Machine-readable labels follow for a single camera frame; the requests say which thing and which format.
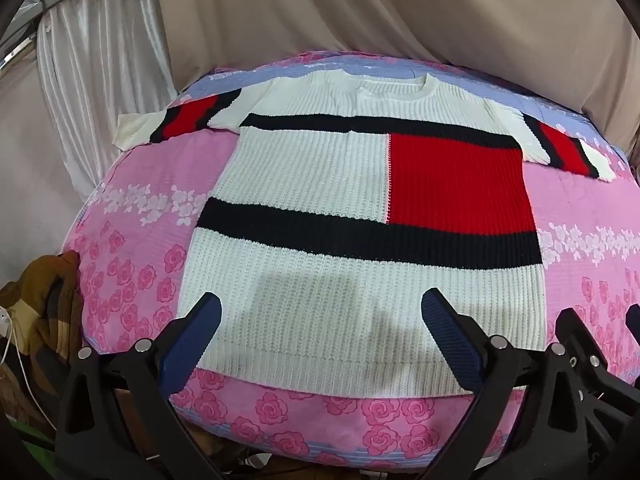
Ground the beige backdrop cloth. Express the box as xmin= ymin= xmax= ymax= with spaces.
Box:
xmin=150 ymin=0 xmax=640 ymax=128

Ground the pink floral blanket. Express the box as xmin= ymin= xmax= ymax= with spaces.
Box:
xmin=59 ymin=49 xmax=640 ymax=471

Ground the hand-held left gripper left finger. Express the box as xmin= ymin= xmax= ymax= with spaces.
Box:
xmin=54 ymin=291 xmax=223 ymax=480

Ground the white red black knit sweater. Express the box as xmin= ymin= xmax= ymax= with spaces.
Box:
xmin=112 ymin=71 xmax=617 ymax=398

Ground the brown patterned cloth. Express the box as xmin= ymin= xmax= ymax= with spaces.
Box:
xmin=0 ymin=250 xmax=87 ymax=411

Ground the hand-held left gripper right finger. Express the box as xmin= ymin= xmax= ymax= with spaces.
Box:
xmin=420 ymin=287 xmax=618 ymax=480

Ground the white cable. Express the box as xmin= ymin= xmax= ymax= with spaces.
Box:
xmin=0 ymin=307 xmax=28 ymax=376

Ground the white satin curtain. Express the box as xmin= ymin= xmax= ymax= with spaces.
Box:
xmin=35 ymin=0 xmax=176 ymax=196

